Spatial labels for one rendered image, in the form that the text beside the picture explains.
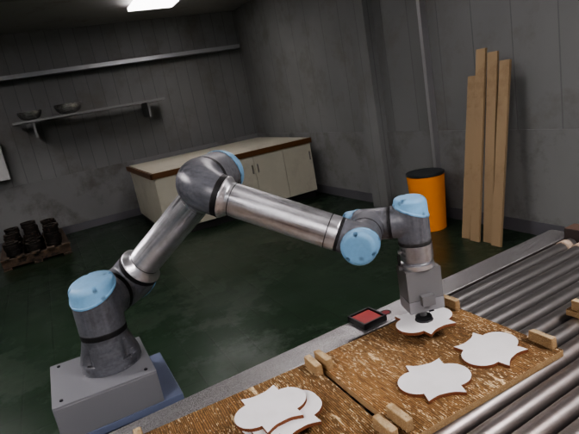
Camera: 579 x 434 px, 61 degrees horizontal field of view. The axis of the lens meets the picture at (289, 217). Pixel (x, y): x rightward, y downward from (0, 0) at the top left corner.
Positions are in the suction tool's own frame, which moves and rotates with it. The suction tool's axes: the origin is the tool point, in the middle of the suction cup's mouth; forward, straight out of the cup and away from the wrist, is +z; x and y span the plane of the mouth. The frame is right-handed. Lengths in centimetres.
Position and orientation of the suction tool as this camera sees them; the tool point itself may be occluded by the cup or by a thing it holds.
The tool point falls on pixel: (424, 323)
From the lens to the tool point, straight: 125.7
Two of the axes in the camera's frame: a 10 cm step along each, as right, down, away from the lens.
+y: 9.7, -2.0, 1.0
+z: 1.7, 9.5, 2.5
